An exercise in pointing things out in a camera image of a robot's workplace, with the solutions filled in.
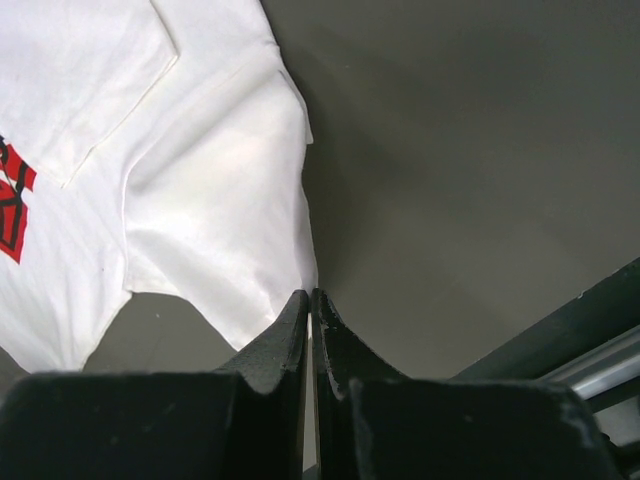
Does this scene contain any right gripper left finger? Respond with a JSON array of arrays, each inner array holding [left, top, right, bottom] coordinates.
[[1, 290, 309, 479]]

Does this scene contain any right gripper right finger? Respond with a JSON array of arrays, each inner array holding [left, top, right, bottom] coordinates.
[[311, 289, 619, 479]]

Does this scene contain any white t-shirt red print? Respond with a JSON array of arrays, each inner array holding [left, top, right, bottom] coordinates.
[[1, 1, 317, 373]]

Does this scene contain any aluminium frame rail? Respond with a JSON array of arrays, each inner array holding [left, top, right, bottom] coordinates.
[[542, 329, 639, 412]]

